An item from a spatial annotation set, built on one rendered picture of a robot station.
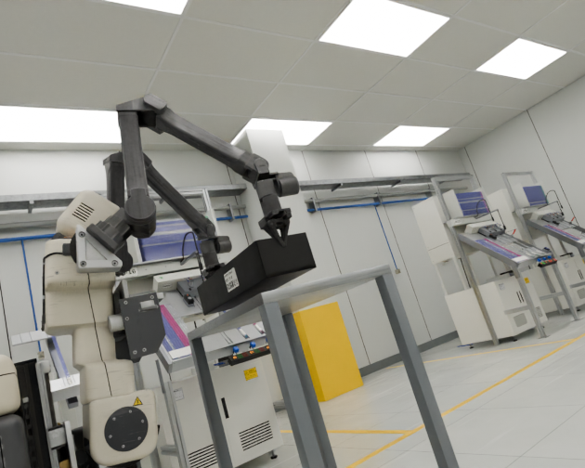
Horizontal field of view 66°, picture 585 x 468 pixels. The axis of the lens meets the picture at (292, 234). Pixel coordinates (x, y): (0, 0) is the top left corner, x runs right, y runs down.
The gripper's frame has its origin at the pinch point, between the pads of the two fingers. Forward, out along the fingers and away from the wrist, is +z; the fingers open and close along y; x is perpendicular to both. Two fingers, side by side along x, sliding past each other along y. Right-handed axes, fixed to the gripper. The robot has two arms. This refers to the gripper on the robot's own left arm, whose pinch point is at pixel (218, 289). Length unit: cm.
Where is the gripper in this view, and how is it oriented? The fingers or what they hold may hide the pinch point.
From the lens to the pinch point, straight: 181.9
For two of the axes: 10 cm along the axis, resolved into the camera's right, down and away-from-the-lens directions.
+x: -8.4, 1.4, -5.3
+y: -4.6, 3.3, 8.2
